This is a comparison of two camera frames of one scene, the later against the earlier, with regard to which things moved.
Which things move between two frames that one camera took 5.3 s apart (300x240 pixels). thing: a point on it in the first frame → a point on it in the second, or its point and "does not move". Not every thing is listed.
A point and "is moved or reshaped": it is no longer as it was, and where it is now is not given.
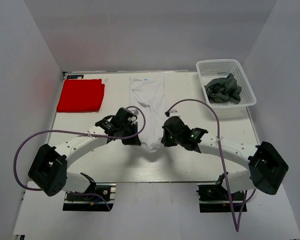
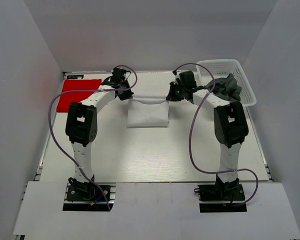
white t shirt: (147, 92) is moved or reshaped
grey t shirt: (223, 89) does not move
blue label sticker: (75, 76) does not move
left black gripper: (133, 140) → (127, 95)
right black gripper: (168, 142) → (172, 96)
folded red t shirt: (81, 95) does not move
